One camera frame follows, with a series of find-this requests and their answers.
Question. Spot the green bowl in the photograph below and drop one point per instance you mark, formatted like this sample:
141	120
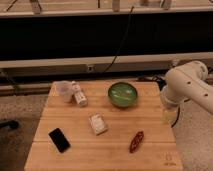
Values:
122	94

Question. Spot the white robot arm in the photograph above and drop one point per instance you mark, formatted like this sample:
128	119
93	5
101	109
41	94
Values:
187	81

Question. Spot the black smartphone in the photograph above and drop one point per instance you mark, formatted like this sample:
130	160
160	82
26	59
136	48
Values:
59	139

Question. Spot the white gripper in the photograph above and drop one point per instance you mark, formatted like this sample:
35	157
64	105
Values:
169	116

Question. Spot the clear plastic cup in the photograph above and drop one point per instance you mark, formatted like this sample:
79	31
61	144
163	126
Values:
64	90

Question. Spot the black chair base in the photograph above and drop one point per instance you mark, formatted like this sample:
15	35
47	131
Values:
11	123

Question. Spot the white plastic bottle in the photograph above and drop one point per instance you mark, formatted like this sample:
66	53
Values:
79	95

